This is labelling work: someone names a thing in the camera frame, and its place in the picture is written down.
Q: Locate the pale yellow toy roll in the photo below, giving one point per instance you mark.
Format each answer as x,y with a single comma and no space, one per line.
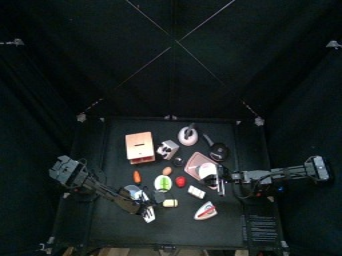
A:
170,203

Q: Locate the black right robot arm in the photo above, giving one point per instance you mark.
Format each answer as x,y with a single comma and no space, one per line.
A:
285,172

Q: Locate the orange toy carrot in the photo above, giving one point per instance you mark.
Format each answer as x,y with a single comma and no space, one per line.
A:
137,177

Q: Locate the dark sushi roll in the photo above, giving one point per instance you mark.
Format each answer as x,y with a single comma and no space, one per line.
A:
160,196

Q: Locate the metal frame corner bracket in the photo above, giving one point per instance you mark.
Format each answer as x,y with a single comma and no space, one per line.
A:
82,117
333,44
17,42
260,121

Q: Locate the pink toy cutting board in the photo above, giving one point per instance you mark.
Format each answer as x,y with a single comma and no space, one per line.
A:
194,164

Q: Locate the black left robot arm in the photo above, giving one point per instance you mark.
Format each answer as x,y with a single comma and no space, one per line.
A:
81,178

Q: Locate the black toy frying pan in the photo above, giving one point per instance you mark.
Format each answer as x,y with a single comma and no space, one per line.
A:
219,151

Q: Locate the green sushi roll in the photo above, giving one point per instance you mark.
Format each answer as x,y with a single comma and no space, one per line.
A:
164,183

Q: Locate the metal frame middle bracket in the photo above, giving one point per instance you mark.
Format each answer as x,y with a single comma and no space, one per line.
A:
170,117

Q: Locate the brown toy egg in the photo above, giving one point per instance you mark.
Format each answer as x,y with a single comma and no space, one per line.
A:
168,171

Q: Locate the white rectangular toy block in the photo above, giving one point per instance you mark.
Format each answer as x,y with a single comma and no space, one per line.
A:
197,192

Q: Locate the red toy strawberry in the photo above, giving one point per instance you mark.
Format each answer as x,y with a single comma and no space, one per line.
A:
181,181

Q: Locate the small black round toy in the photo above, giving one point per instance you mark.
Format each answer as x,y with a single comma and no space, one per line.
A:
178,161

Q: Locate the white red toy iron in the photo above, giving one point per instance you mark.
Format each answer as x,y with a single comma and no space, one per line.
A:
207,211

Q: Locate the small grey toy appliance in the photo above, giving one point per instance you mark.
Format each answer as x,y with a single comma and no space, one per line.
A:
168,149

